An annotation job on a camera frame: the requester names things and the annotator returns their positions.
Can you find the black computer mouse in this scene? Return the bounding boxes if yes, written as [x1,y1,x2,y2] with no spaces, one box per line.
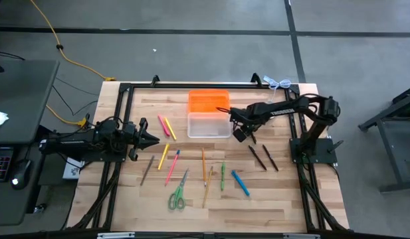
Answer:
[10,159,32,191]

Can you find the black computer desk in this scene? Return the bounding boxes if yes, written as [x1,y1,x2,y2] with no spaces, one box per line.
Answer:
[0,59,61,227]

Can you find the clear plastic supply box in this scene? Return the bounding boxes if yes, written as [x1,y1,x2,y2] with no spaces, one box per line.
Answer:
[186,112,232,139]

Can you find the black aluminium table frame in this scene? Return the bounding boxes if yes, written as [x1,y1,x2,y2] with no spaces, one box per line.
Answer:
[66,72,351,239]

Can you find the black side table frame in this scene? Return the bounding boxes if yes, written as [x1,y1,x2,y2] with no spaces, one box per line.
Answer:
[357,84,410,194]

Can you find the white printed box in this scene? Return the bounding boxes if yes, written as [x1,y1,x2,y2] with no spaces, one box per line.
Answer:
[62,157,85,180]

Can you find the black floor cable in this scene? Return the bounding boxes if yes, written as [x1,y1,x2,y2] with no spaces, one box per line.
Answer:
[51,76,100,117]

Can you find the orange plastic box lid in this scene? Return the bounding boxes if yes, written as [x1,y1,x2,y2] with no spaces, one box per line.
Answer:
[187,89,231,114]

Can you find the pink highlighter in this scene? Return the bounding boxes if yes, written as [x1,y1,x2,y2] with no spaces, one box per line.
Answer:
[157,114,171,137]

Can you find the orange pencil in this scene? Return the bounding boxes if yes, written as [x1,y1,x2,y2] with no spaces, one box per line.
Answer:
[201,147,208,187]

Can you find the silver bracket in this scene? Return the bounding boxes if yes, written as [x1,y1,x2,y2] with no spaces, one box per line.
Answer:
[97,232,136,239]
[283,233,321,239]

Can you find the blue marker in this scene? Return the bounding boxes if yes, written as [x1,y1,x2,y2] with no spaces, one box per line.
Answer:
[231,170,251,197]

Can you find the white cable bundle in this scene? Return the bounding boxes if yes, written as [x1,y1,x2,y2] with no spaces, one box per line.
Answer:
[262,75,292,104]

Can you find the green-handled scissors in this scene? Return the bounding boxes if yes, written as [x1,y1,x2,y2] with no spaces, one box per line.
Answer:
[167,168,190,211]

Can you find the backlit keyboard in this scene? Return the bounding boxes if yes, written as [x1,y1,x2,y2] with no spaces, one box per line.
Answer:
[0,147,14,183]

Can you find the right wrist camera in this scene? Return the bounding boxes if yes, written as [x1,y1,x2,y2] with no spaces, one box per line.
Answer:
[232,127,249,143]

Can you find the grey pencil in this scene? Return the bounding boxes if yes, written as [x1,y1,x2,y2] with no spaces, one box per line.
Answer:
[140,155,155,187]

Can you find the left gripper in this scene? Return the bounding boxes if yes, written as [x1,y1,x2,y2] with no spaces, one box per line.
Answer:
[129,118,161,162]

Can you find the pink pencil with blue cap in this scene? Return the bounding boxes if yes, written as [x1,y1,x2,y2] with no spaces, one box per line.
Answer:
[164,149,181,187]

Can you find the black clamp handle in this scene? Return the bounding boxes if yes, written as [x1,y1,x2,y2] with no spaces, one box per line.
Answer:
[326,139,344,154]

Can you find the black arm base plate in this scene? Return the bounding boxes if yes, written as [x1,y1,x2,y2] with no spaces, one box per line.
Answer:
[289,137,338,165]
[80,137,130,163]

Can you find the long yellow extension cable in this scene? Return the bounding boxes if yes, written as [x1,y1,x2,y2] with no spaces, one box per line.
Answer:
[29,0,118,82]

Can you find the yellow cable with plug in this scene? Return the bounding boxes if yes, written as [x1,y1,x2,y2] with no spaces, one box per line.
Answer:
[45,104,90,129]

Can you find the yellow wooden pencil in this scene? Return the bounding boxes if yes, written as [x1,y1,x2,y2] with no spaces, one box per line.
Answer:
[201,165,214,209]

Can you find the green pen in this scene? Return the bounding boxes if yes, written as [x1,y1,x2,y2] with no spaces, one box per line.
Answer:
[220,161,227,192]

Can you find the yellow highlighter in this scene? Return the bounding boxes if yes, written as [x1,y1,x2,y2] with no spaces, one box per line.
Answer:
[163,116,177,141]
[157,143,170,171]

